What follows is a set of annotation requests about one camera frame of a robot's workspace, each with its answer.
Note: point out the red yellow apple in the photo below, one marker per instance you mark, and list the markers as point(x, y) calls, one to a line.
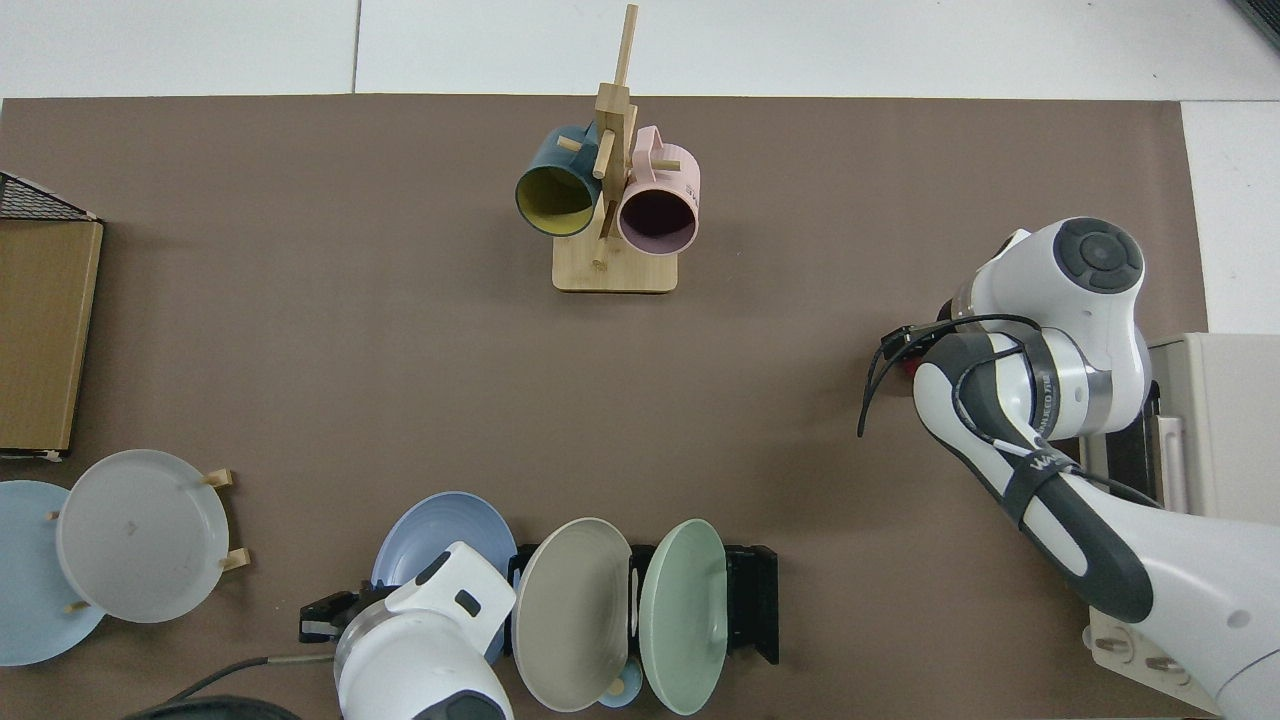
point(911, 369)

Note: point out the wooden plate rack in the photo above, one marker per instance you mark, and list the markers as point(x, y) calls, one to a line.
point(236, 559)

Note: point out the pale grey plate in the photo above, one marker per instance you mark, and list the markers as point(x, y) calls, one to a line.
point(140, 535)

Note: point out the grey beige plate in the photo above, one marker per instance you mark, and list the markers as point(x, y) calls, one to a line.
point(570, 615)

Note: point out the light blue plate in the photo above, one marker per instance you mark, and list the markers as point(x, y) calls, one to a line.
point(30, 580)

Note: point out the black dish rack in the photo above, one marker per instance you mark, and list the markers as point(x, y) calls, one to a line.
point(752, 600)

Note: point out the green plate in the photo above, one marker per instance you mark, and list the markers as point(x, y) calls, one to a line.
point(680, 615)

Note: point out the brown table cloth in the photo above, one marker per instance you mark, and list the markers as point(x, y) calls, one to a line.
point(700, 420)

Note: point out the pink cup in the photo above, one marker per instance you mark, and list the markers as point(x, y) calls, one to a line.
point(665, 180)

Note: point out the small blue round thing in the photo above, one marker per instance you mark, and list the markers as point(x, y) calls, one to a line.
point(622, 692)

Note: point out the wooden cup stand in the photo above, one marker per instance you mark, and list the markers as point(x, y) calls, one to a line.
point(615, 270)

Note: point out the pale toaster oven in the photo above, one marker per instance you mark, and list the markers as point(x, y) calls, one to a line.
point(1240, 420)

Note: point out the dark blue cup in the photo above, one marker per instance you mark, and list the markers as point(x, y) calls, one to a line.
point(560, 160)

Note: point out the dark equipment corner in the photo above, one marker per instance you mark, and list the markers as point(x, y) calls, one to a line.
point(1262, 18)

